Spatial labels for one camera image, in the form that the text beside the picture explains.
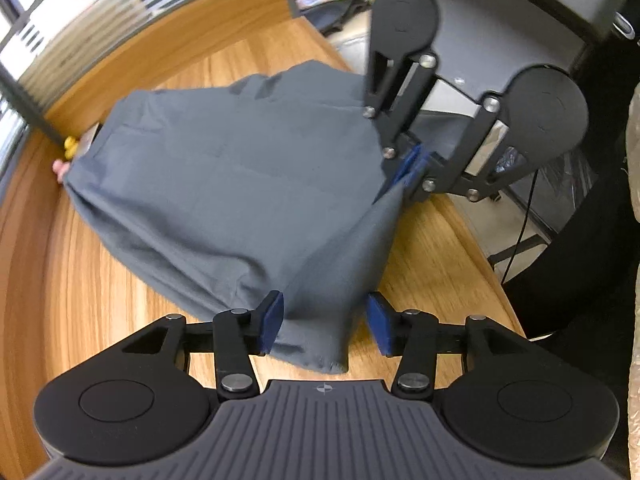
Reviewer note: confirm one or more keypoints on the grey pants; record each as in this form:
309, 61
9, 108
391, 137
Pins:
225, 185

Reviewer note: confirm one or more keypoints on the pink toy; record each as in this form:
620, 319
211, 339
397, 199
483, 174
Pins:
60, 169

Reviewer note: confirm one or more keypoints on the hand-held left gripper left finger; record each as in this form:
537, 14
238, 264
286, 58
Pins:
270, 325

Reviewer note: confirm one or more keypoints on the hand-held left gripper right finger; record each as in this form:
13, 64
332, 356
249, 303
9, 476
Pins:
381, 327

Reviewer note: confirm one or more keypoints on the wooden desk partition panel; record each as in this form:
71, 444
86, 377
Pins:
225, 10

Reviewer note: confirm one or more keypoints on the dark blue clothes pile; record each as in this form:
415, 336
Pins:
340, 12

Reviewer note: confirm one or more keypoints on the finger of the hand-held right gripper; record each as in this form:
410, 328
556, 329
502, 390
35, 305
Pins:
405, 105
450, 175

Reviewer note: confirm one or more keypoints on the white quilted jacket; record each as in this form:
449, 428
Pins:
631, 260

